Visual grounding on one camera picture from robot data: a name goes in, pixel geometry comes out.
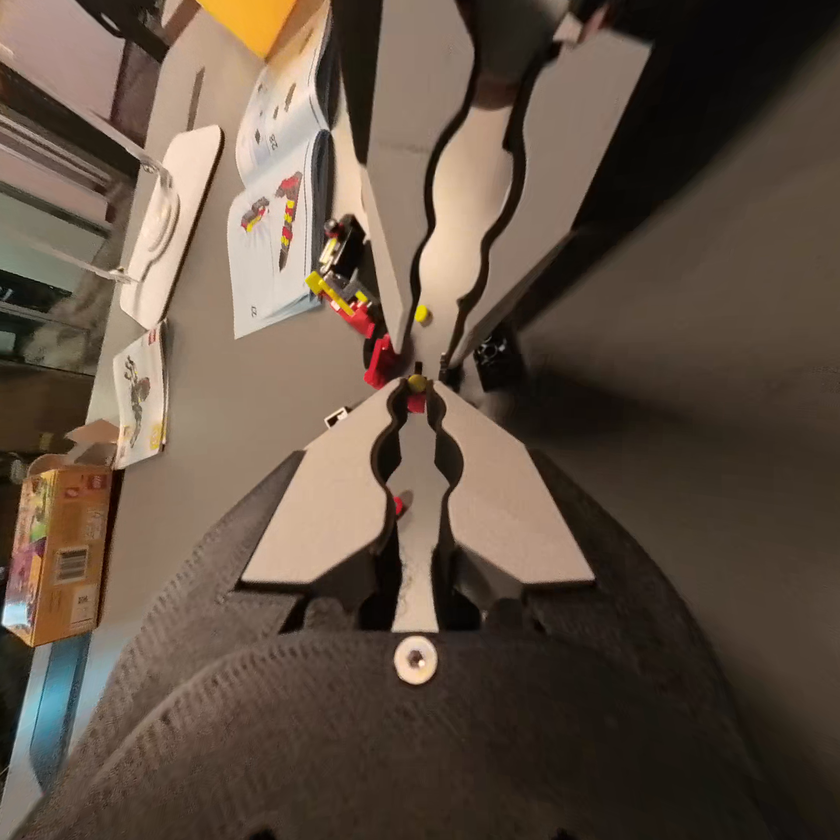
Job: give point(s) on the open instruction booklet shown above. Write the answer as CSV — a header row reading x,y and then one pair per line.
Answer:
x,y
275,197

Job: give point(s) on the yellow plastic bin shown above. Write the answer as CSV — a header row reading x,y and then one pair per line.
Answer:
x,y
249,19

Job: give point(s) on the red and yellow toy brick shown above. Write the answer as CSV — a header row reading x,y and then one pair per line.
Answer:
x,y
416,390

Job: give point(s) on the red yellow black brick assembly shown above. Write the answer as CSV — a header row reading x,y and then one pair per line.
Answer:
x,y
341,262

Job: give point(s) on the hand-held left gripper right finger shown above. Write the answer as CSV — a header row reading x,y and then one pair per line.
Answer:
x,y
518,518

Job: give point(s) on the wooden book stand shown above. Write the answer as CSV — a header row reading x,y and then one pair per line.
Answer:
x,y
174,216

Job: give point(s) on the red toy brick piece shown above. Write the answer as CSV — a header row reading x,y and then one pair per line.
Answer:
x,y
380,361

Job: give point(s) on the colourful toy set box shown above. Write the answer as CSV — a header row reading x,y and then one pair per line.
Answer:
x,y
65,525

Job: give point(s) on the small yellow round stud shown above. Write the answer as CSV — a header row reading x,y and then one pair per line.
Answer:
x,y
423,314

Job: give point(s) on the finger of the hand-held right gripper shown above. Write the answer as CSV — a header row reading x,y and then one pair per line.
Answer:
x,y
558,164
407,164

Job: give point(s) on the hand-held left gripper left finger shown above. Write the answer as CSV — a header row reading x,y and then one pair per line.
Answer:
x,y
328,518

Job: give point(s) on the closed instruction booklet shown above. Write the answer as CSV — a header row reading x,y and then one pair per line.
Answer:
x,y
141,394

